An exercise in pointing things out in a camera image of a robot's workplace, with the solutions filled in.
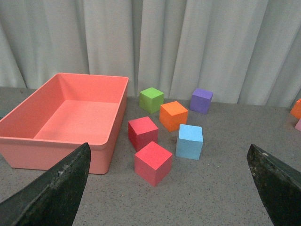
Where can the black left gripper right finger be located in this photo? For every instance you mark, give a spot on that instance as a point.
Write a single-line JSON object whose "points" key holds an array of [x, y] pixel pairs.
{"points": [[278, 185]]}

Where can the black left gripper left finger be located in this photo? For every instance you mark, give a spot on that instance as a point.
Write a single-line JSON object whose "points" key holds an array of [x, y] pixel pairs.
{"points": [[54, 197]]}

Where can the light blue foam block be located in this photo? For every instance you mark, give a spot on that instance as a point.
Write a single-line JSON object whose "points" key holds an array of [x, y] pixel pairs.
{"points": [[189, 142]]}

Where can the pink foam block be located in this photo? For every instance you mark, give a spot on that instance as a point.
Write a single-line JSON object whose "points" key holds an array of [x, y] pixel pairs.
{"points": [[298, 125]]}

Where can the orange foam block by bin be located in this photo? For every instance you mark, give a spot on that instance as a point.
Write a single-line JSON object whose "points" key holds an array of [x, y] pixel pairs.
{"points": [[296, 109]]}

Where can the pink plastic bin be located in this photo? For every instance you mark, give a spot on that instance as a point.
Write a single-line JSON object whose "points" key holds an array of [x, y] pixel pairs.
{"points": [[65, 112]]}

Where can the dark red foam block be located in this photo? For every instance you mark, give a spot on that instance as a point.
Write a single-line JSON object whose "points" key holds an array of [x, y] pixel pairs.
{"points": [[142, 131]]}

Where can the purple foam block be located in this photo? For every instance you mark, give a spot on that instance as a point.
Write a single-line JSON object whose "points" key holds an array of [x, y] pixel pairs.
{"points": [[201, 100]]}

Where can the grey curtain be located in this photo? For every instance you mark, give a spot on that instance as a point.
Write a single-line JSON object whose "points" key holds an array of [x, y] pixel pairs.
{"points": [[244, 51]]}

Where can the green foam block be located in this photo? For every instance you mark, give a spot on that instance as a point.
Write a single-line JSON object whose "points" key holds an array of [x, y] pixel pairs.
{"points": [[151, 99]]}

